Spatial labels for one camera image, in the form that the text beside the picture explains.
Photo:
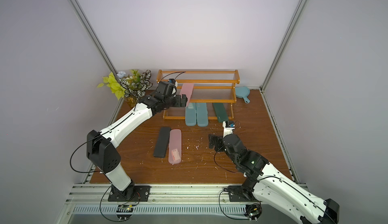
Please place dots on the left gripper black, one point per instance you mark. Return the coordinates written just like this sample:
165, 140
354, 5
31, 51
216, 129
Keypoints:
178, 103

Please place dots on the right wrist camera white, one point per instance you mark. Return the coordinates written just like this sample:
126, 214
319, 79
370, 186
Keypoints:
228, 127

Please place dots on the dark green pencil case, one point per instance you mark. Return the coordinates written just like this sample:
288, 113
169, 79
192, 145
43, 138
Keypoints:
220, 112

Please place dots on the teal pencil case right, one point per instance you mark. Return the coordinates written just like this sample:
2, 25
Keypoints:
202, 114

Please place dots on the teal hand mirror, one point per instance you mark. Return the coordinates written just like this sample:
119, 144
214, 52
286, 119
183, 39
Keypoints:
243, 93

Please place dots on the teal pencil case left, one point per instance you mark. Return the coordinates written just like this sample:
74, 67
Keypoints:
191, 115

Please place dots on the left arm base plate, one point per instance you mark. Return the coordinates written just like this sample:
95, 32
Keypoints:
133, 193

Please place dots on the teal pencil case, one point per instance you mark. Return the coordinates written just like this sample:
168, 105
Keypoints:
202, 114
191, 115

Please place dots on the pink pencil case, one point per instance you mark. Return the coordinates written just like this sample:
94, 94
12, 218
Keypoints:
187, 90
175, 147

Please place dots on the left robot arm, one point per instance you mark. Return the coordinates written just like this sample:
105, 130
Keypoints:
101, 146

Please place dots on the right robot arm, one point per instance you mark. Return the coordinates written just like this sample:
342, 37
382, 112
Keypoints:
265, 183

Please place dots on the right electronics board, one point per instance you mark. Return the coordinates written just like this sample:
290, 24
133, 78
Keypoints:
253, 211

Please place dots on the orange wooden shelf rack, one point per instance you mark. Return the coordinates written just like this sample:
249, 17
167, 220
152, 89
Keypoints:
210, 86

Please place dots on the potted plant in vase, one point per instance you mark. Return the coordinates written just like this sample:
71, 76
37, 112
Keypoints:
129, 87

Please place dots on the aluminium rail frame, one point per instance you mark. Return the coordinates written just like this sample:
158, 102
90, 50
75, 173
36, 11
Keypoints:
164, 199

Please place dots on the left electronics board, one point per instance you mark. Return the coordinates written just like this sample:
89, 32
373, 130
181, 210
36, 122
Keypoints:
124, 212

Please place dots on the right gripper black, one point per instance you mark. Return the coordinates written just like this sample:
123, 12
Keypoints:
216, 142

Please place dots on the electronics board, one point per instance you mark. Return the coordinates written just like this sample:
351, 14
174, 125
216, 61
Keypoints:
124, 212
253, 211

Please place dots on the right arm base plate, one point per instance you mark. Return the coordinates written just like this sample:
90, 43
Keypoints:
240, 193

